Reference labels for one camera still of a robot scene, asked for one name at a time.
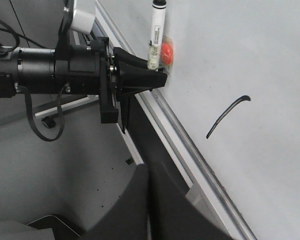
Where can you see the black caster wheel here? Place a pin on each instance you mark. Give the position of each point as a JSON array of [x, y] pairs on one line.
[[48, 122]]

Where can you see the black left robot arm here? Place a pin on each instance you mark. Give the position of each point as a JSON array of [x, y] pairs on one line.
[[30, 71]]

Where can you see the white whiteboard with aluminium frame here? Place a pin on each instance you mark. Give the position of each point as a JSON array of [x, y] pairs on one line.
[[229, 114]]

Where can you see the white black whiteboard marker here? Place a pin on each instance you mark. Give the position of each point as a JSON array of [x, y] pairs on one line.
[[156, 33]]

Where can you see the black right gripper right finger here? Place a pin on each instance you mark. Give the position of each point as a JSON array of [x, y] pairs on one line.
[[172, 216]]

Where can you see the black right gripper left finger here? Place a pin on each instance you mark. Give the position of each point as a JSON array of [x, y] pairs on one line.
[[128, 218]]

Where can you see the red round magnet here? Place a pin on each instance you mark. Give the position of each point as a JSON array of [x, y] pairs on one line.
[[167, 54]]

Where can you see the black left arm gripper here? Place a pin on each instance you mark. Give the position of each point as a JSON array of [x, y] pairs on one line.
[[85, 69]]

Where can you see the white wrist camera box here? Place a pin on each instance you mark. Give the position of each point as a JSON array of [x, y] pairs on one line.
[[79, 15]]

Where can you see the grey metal pegboard stand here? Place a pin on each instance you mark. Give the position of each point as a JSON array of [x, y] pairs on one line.
[[130, 140]]

